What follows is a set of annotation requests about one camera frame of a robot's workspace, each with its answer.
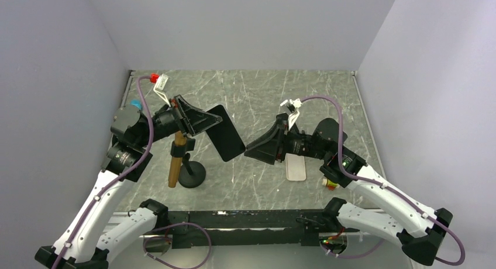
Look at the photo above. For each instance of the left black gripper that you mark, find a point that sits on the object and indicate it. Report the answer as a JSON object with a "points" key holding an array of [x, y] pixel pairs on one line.
{"points": [[190, 117]]}

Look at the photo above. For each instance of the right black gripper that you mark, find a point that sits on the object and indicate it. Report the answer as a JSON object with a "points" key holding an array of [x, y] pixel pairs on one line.
{"points": [[274, 146]]}

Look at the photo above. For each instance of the beige phone case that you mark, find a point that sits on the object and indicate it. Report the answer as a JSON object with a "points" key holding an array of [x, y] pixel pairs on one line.
{"points": [[295, 168]]}

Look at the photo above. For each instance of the phone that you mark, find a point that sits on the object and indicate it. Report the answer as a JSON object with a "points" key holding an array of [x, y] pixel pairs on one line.
{"points": [[224, 136]]}

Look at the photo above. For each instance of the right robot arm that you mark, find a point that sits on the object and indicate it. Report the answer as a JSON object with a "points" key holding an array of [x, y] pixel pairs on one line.
{"points": [[416, 228]]}

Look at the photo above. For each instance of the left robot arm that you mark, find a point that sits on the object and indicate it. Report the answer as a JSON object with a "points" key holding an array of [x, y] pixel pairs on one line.
{"points": [[86, 244]]}

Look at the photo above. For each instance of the gold microphone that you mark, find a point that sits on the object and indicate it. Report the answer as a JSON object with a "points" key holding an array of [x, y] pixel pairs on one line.
{"points": [[176, 162]]}

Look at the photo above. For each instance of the black microphone stand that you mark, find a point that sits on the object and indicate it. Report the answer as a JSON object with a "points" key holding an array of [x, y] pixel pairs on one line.
{"points": [[192, 173]]}

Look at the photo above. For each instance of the blue toy microphone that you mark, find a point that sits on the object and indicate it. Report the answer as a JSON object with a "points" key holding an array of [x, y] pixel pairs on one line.
{"points": [[136, 103]]}

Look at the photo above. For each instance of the colourful toy brick assembly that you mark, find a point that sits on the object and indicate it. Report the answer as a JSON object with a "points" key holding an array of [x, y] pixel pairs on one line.
{"points": [[329, 184]]}

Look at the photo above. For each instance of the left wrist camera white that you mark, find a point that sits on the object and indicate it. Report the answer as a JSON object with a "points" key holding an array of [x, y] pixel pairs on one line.
{"points": [[160, 81]]}

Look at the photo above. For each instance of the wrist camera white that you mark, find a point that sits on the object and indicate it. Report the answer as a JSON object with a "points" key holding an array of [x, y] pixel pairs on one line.
{"points": [[160, 81], [292, 106]]}

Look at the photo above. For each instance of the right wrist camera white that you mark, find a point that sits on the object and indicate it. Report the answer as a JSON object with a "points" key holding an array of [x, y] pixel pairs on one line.
{"points": [[292, 106]]}

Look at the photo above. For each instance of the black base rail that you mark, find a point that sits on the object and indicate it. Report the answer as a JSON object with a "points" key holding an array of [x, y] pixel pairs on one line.
{"points": [[305, 227]]}

